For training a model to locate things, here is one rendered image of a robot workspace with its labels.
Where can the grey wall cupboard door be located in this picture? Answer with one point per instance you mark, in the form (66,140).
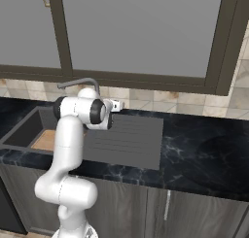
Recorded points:
(26,28)
(139,31)

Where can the tan wooden cutting board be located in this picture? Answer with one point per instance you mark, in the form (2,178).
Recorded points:
(45,140)

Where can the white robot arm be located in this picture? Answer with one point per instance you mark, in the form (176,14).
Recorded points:
(68,141)

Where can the grey sink faucet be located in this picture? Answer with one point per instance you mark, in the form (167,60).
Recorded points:
(85,81)

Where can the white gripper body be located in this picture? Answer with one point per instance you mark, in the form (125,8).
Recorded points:
(118,105)

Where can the dark wood base cupboard door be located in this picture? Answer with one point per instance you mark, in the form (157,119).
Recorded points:
(123,209)
(207,216)

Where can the black dishwasher front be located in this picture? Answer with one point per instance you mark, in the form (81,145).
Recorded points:
(9,209)

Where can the dark grey sink with drainboard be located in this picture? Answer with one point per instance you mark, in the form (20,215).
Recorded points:
(129,141)

